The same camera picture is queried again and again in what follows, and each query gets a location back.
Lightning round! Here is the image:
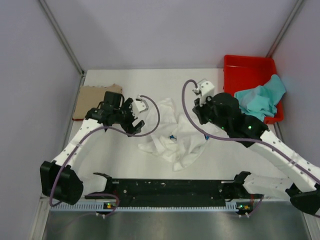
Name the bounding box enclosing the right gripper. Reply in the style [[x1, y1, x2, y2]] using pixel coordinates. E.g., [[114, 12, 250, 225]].
[[191, 94, 228, 132]]

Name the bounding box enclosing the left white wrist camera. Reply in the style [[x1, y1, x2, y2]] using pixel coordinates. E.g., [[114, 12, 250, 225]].
[[131, 95, 149, 118]]

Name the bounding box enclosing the red plastic bin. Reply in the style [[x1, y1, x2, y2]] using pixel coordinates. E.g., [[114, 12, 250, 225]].
[[224, 55, 284, 125]]

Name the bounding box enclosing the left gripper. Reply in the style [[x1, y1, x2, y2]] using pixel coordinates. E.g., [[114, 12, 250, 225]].
[[112, 98, 144, 136]]

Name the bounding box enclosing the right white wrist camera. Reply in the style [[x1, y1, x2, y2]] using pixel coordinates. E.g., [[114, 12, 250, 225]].
[[192, 78, 215, 106]]

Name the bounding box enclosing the purple cable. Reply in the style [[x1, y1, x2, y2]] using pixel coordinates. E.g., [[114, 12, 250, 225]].
[[181, 79, 320, 218], [48, 94, 161, 232]]

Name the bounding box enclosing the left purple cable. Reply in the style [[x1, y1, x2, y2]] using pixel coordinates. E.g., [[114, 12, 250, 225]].
[[48, 94, 161, 232]]

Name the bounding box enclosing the teal t shirt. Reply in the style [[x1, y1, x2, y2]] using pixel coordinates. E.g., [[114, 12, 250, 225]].
[[234, 74, 286, 122]]

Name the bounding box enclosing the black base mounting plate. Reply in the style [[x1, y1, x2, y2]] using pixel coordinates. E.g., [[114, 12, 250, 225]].
[[85, 177, 262, 208]]

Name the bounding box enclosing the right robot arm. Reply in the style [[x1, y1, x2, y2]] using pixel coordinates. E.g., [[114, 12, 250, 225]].
[[192, 90, 320, 217]]

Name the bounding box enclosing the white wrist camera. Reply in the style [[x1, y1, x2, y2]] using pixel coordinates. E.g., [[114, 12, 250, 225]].
[[131, 95, 149, 118], [192, 78, 215, 106]]

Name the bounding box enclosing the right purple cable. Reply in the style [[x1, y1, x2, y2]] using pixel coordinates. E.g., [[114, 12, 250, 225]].
[[181, 79, 320, 218]]

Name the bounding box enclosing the grey slotted cable duct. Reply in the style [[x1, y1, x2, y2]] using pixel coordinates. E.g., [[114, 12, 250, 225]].
[[50, 201, 250, 212]]

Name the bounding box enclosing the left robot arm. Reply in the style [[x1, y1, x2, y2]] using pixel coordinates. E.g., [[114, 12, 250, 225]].
[[40, 91, 149, 205]]

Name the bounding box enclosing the folded brown t shirt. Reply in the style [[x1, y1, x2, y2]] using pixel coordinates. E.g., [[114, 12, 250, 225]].
[[72, 84, 123, 121]]

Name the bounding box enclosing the white t shirt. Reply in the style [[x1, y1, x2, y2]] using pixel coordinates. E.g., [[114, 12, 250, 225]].
[[138, 98, 217, 172]]

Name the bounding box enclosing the aluminium frame rail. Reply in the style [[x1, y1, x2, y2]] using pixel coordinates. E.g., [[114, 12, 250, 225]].
[[39, 181, 314, 201]]

